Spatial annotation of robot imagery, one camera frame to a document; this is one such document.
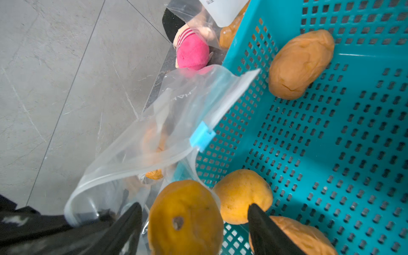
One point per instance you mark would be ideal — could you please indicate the plush doll pink black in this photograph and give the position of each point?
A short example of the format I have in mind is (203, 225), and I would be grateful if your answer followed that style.
(192, 51)

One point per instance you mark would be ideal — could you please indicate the long yellow potato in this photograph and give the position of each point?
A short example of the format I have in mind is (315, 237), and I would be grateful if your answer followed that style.
(185, 220)

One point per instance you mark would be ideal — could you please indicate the clear zipper bag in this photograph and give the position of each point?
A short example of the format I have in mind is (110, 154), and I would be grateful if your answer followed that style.
(189, 107)
(215, 21)

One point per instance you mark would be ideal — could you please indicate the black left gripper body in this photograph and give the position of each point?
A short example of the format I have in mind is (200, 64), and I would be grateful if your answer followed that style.
(25, 231)

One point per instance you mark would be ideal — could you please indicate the teal plastic basket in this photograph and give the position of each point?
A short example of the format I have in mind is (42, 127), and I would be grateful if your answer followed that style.
(336, 158)

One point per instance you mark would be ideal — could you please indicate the wrinkled brown potato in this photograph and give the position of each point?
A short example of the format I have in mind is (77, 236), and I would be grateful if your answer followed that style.
(309, 239)

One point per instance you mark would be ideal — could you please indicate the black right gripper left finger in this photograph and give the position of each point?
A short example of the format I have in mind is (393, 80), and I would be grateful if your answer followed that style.
(124, 232)

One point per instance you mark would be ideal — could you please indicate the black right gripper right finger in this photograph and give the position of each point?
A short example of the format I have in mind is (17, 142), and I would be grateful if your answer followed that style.
(266, 237)

